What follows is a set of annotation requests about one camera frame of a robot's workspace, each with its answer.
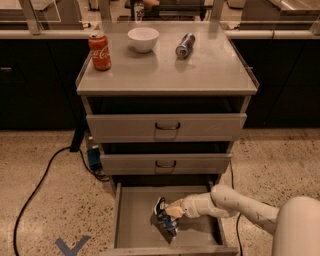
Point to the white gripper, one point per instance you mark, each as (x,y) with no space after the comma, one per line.
(191,205)

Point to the blue chip bag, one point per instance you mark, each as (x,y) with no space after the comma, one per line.
(169,223)

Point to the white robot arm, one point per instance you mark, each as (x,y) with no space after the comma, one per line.
(295,226)

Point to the bottom grey drawer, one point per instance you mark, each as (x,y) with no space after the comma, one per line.
(136,231)

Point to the grey drawer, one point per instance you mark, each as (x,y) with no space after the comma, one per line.
(162,164)
(136,231)
(129,128)

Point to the middle grey drawer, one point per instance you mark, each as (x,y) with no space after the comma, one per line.
(162,164)

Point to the top grey drawer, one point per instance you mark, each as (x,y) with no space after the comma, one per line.
(129,128)

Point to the grey drawer cabinet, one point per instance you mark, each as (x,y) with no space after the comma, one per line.
(211,80)

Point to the blue power box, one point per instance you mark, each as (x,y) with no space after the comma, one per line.
(94,159)

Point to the blue silver energy drink can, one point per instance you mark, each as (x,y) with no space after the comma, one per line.
(185,46)

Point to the white bowl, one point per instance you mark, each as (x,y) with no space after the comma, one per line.
(142,39)

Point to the orange soda can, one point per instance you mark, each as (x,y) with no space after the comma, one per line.
(98,44)

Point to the white carton in background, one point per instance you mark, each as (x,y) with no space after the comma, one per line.
(138,11)

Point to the black counter with rail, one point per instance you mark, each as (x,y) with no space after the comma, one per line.
(39,77)

